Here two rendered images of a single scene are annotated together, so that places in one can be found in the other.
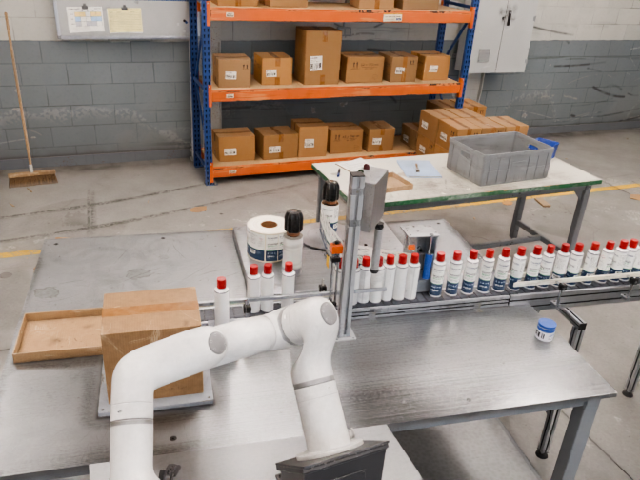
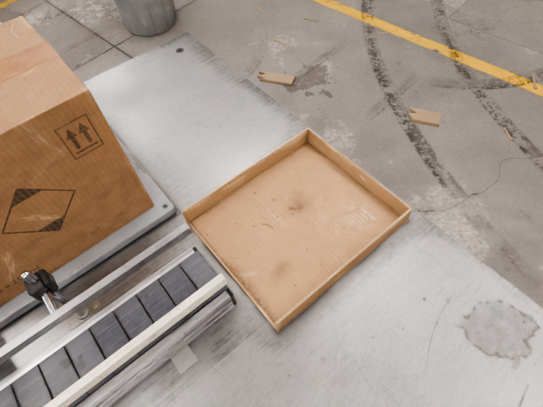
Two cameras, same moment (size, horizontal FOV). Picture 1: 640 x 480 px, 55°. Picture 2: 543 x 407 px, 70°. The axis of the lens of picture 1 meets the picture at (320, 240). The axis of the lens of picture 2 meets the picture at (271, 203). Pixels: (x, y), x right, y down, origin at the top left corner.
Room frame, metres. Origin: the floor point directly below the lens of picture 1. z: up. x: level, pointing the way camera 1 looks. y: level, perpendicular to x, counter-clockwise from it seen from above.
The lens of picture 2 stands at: (2.21, 0.78, 1.43)
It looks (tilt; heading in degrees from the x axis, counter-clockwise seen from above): 56 degrees down; 161
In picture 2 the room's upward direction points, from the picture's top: 6 degrees counter-clockwise
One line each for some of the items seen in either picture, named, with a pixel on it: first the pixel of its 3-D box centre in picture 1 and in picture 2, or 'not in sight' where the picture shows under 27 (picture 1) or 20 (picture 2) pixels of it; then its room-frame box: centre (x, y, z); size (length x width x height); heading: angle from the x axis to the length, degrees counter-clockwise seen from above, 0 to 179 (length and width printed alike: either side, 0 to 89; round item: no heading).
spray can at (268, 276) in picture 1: (267, 287); not in sight; (2.08, 0.19, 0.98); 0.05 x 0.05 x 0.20
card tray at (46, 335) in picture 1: (63, 332); (295, 216); (1.88, 0.93, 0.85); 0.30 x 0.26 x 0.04; 106
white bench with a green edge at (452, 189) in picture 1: (449, 223); not in sight; (4.11, -0.93, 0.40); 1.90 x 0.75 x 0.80; 113
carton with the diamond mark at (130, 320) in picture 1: (153, 343); (7, 165); (1.68, 0.53, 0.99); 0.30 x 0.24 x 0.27; 106
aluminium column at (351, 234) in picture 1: (350, 259); not in sight; (2.02, -0.11, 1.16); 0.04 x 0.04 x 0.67; 16
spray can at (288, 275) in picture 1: (288, 285); not in sight; (2.11, 0.11, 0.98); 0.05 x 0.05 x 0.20
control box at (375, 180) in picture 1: (366, 198); not in sight; (2.10, -0.16, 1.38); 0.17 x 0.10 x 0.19; 161
